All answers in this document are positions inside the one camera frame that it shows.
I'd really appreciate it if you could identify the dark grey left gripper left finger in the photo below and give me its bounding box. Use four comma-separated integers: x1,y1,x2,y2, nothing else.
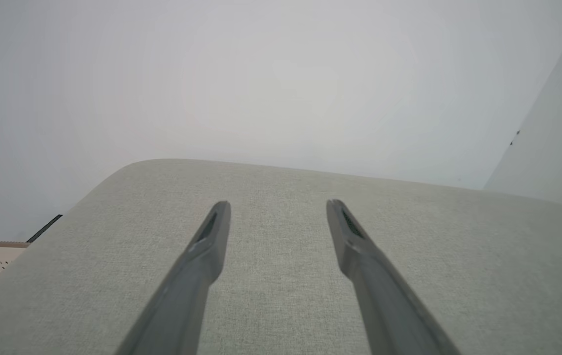
115,200,232,355

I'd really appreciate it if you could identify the black door frame strip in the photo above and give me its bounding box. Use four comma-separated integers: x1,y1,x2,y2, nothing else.
27,214,63,244

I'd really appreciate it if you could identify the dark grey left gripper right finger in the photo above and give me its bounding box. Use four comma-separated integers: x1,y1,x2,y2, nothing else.
326,199,462,355

